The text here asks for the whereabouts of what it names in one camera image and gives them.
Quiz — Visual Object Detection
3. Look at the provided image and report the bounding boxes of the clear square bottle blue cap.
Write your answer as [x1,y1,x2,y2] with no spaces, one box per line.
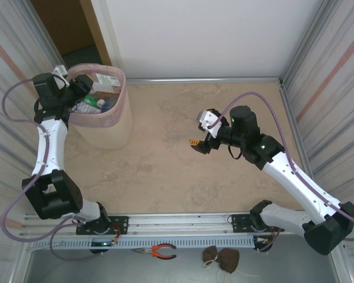
[103,97,118,112]

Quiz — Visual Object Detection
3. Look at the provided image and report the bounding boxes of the beige slatted waste bin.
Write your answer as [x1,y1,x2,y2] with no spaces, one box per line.
[72,88,133,150]

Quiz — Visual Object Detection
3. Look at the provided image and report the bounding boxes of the brown wooden door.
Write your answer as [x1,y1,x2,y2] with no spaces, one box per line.
[30,0,112,64]

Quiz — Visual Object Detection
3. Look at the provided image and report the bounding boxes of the brown cloth pouch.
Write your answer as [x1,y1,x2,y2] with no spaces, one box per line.
[217,248,241,274]
[202,245,222,269]

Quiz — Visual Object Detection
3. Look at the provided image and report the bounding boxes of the grey metal lower shelf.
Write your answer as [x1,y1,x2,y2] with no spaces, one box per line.
[10,247,348,283]

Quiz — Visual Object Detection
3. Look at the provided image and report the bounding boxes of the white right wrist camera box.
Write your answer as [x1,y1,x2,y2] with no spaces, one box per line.
[196,109,225,139]

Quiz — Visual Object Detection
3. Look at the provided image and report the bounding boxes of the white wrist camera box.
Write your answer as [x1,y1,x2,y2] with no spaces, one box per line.
[196,109,225,139]
[52,65,71,88]

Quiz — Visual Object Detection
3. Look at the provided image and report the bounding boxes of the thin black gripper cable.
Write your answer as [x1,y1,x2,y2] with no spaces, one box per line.
[228,144,242,160]

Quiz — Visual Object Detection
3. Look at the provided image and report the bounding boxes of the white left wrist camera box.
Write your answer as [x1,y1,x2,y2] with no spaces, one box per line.
[52,65,71,88]

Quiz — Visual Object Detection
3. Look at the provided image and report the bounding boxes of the aluminium table edge rail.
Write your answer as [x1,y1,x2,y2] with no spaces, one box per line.
[126,77,281,85]

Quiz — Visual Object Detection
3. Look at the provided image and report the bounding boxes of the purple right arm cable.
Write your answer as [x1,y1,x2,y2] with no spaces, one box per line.
[214,91,354,242]

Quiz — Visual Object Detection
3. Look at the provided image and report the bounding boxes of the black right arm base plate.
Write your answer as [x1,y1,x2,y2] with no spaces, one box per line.
[230,214,286,233]

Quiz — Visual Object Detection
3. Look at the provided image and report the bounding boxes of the grey slotted cable duct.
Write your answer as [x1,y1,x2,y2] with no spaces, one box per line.
[32,235,256,250]

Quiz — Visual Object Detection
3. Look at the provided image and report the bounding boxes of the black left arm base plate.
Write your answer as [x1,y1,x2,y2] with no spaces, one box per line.
[76,216,129,236]

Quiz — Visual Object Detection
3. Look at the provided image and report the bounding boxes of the orange handled pliers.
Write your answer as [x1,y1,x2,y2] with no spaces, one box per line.
[131,243,177,260]

